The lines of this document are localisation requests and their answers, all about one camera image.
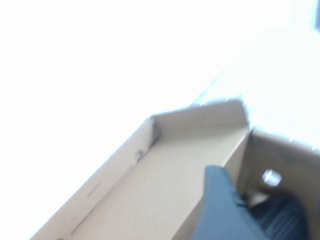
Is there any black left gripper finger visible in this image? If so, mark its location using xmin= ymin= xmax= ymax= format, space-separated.
xmin=191 ymin=164 xmax=270 ymax=240

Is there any black knit sneaker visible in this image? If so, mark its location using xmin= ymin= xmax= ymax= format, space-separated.
xmin=246 ymin=191 xmax=320 ymax=240

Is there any brown cardboard shoe box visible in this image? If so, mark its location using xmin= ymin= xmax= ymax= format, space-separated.
xmin=28 ymin=99 xmax=320 ymax=240

